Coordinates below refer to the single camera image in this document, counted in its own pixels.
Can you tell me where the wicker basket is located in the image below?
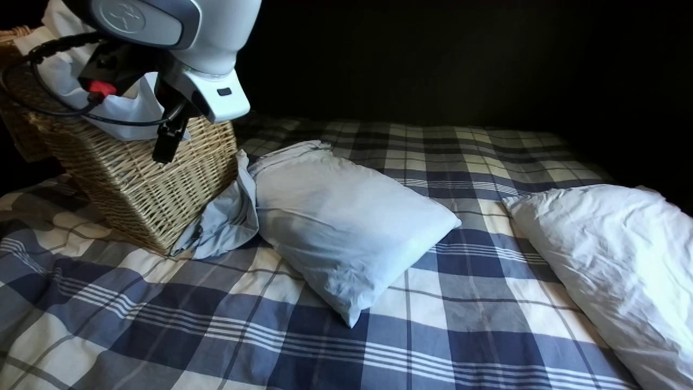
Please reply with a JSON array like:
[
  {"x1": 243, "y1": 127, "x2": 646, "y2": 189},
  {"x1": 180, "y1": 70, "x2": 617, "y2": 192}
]
[{"x1": 0, "y1": 25, "x2": 239, "y2": 256}]

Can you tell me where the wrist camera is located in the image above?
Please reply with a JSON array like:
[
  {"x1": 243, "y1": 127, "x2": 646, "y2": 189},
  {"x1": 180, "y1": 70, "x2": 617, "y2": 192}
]
[{"x1": 77, "y1": 42, "x2": 159, "y2": 102}]

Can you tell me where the blue checked duvet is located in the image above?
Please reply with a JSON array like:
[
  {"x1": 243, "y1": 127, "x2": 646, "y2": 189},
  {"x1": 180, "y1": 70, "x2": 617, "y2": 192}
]
[{"x1": 0, "y1": 111, "x2": 645, "y2": 390}]

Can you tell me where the white pillow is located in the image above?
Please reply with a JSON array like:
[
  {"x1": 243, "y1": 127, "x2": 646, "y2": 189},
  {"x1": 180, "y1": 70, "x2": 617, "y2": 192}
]
[{"x1": 502, "y1": 184, "x2": 693, "y2": 390}]

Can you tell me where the light blue pillow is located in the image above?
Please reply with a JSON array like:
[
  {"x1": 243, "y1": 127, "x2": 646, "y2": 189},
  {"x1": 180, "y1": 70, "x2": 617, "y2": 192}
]
[{"x1": 172, "y1": 140, "x2": 462, "y2": 329}]

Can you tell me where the white cloth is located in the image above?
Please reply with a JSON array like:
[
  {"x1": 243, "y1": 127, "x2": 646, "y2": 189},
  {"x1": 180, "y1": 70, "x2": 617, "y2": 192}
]
[{"x1": 15, "y1": 0, "x2": 191, "y2": 142}]

